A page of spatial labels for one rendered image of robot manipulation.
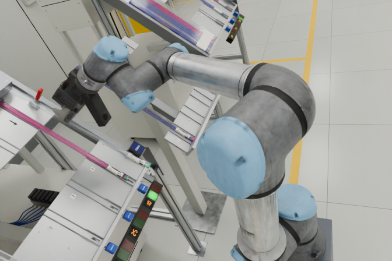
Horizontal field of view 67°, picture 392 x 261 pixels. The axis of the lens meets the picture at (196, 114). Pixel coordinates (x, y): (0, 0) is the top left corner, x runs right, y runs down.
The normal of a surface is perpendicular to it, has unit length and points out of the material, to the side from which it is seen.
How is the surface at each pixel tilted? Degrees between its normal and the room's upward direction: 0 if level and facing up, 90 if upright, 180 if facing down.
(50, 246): 47
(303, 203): 7
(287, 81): 17
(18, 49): 90
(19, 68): 90
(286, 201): 7
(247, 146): 40
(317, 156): 0
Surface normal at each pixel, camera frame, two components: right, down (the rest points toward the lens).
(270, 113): 0.09, -0.48
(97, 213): 0.47, -0.51
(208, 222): -0.29, -0.75
